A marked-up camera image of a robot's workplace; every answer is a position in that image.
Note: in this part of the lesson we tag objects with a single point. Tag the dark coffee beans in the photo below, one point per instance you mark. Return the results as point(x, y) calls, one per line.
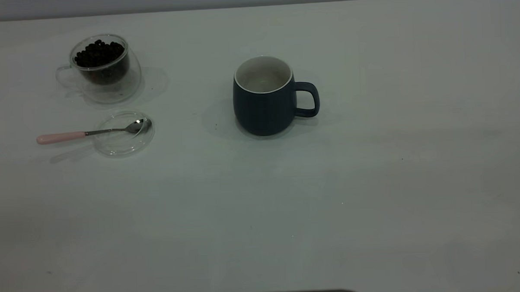
point(99, 54)

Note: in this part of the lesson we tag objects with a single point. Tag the clear round glass lid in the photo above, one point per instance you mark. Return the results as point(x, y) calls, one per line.
point(123, 146)

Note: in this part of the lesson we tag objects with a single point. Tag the clear double-wall glass cup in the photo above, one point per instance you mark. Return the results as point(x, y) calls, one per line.
point(111, 91)

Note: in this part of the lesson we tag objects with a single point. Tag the dark grey ceramic mug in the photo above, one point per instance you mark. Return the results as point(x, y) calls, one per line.
point(263, 113)

